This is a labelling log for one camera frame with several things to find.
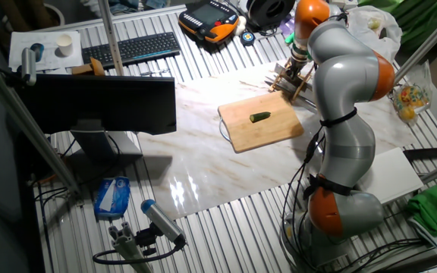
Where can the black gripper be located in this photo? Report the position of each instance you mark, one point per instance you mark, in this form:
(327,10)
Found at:
(297,67)

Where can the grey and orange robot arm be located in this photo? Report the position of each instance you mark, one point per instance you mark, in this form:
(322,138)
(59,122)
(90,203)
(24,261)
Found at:
(343,76)

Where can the dark green cucumber piece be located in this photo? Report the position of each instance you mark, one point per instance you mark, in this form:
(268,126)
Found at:
(260,117)

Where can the wooden peg knife rack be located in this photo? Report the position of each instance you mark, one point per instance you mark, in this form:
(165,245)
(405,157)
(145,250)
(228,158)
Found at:
(300,89)

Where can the pointed steel kitchen knife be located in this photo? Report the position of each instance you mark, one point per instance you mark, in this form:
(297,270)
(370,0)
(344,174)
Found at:
(302,99)

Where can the purple plastic bag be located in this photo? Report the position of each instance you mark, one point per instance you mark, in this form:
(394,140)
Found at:
(287,26)

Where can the white rounded toy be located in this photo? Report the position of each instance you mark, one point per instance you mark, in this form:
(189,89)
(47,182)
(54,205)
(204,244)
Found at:
(240,26)

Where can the white plastic bag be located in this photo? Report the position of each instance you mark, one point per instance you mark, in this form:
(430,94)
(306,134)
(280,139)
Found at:
(381,34)

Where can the orange and black teach pendant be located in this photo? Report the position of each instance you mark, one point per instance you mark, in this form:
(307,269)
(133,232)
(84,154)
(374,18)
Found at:
(211,19)

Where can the green curtain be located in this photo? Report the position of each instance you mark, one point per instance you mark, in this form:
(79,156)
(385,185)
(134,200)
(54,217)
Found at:
(423,19)

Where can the long aluminium bar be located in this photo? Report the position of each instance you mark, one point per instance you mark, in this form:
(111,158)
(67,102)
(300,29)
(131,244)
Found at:
(434,35)

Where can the white flat box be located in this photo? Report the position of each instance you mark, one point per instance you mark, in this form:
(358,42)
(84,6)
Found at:
(393,174)

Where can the black flat bar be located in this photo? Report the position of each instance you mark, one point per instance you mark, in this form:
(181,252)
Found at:
(431,152)

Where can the black keyboard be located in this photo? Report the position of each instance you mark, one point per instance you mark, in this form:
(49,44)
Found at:
(131,49)

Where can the green cloth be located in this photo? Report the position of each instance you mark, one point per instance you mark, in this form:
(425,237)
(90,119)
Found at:
(434,208)

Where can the black computer monitor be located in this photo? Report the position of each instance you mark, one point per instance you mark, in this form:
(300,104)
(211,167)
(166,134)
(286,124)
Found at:
(97,104)

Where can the brown cardboard piece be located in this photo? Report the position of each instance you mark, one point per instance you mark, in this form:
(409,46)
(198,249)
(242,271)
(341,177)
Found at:
(89,67)

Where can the blue tissue pack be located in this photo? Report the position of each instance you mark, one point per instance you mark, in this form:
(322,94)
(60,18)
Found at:
(112,197)

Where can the white paper cup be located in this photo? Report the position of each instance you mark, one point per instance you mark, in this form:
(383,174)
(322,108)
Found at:
(65,45)

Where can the white round bin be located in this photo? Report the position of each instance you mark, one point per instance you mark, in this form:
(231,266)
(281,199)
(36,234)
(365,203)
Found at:
(57,13)

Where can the aluminium profile stub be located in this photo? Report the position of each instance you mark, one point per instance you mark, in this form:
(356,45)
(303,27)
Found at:
(125,246)

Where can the white paper sheet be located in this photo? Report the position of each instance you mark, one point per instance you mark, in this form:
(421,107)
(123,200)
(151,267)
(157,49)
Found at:
(48,60)

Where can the dark blue mouse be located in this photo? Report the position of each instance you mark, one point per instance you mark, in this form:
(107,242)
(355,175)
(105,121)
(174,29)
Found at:
(38,51)

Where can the green wrist mount plate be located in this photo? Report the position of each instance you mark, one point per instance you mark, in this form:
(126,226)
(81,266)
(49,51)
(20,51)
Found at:
(290,38)

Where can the upright aluminium post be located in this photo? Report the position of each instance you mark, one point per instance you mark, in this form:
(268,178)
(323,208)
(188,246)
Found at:
(110,38)

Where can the silver camera with blue cap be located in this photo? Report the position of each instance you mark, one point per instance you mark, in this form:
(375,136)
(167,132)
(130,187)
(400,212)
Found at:
(163,221)

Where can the silver camera on pole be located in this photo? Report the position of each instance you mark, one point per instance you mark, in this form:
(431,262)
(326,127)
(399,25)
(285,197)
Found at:
(29,66)

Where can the slanted aluminium frame bar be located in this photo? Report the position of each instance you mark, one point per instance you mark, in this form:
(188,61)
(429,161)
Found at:
(27,120)

